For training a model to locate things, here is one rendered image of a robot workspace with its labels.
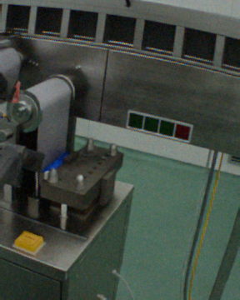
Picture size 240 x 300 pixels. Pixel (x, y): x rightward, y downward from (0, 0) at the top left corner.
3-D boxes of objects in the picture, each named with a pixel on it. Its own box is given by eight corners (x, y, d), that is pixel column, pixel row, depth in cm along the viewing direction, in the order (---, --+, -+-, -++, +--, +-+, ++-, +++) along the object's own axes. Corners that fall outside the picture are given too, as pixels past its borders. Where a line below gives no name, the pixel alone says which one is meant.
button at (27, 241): (14, 246, 138) (14, 240, 137) (25, 236, 144) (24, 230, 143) (33, 253, 136) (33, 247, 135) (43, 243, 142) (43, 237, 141)
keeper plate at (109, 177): (98, 204, 169) (102, 177, 165) (108, 193, 178) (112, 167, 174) (105, 206, 168) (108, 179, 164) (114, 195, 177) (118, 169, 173)
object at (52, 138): (35, 177, 159) (37, 128, 152) (63, 155, 180) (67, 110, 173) (37, 178, 159) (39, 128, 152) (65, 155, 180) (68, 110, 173)
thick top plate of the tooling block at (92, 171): (40, 197, 156) (41, 181, 154) (85, 157, 192) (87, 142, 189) (82, 210, 152) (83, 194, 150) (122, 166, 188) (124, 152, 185)
